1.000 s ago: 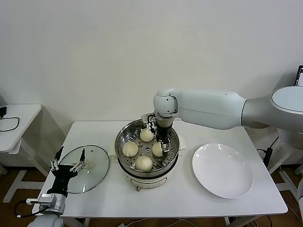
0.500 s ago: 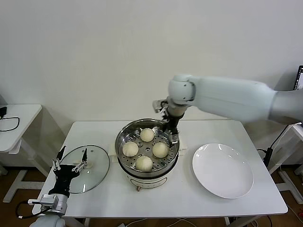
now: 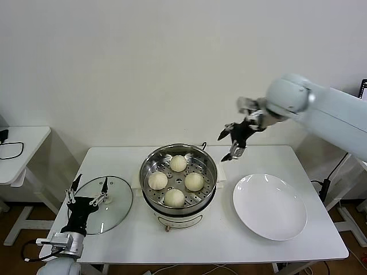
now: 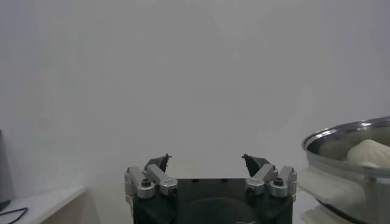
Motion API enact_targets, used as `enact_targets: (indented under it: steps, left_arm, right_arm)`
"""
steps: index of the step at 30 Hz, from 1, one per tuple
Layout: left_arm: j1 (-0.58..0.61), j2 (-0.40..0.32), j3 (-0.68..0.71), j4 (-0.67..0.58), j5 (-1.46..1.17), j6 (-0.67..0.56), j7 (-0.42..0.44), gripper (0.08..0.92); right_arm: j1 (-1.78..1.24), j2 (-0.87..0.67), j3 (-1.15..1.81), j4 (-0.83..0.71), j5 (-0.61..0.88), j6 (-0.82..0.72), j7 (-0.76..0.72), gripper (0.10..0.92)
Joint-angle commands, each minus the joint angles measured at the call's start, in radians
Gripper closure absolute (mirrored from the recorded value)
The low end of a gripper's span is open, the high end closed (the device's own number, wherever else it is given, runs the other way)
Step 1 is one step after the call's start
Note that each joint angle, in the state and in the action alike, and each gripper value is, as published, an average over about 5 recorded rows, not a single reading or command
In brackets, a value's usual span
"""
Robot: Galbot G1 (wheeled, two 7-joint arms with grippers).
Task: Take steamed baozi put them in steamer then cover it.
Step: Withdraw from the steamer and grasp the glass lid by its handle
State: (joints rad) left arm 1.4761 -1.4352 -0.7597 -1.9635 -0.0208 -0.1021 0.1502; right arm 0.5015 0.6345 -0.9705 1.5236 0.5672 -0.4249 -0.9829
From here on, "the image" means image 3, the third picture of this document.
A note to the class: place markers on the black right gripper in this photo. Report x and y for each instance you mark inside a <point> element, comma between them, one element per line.
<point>243,131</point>

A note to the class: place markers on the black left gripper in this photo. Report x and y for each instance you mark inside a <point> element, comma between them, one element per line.
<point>78,212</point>

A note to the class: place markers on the round glass pot lid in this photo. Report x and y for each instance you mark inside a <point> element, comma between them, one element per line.
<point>120,206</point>

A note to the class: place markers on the white steamed baozi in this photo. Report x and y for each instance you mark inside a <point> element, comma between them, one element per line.
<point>177,163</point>
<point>194,182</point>
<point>174,197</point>
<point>157,181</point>

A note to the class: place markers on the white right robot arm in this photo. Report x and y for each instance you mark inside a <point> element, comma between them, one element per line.
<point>289,91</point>

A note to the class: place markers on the stainless steel steamer basket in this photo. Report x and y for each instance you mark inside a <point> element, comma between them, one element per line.
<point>200,166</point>

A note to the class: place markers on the white side desk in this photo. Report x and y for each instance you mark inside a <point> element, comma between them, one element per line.
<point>28,143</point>

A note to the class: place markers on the white round plate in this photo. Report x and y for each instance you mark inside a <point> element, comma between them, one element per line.
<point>269,206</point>

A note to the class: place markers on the white electric cooker pot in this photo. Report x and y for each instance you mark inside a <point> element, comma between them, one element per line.
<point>177,220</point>

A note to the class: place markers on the black power adapter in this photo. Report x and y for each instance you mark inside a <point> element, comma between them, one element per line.
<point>3,134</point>

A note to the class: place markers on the white desk with laptop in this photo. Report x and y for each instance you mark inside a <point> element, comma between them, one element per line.
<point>361,169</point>

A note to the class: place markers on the open dark laptop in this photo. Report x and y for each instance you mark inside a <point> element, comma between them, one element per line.
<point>364,88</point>

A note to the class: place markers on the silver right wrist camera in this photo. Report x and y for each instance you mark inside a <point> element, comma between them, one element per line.
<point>248,106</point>

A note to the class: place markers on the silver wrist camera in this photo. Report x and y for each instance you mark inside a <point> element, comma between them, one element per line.
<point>61,240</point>
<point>248,106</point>

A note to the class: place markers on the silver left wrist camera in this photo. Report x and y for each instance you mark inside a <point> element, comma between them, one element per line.
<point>61,240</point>

